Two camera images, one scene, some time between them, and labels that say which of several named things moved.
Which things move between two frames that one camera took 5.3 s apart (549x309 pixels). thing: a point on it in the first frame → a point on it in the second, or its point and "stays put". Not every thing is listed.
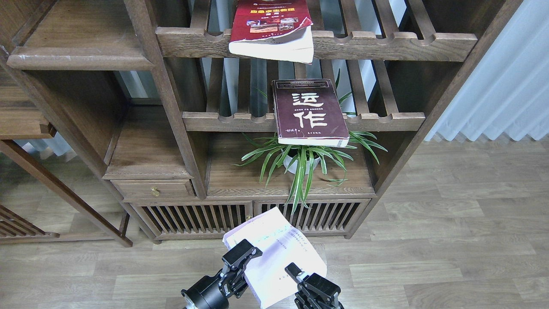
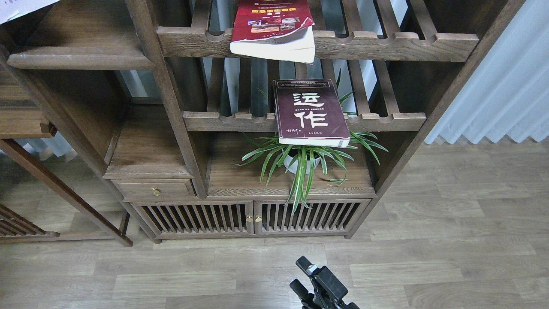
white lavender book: (281, 244) → (11, 9)
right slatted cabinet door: (321, 217) stays put
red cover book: (276, 29) stays put
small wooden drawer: (140, 189) stays put
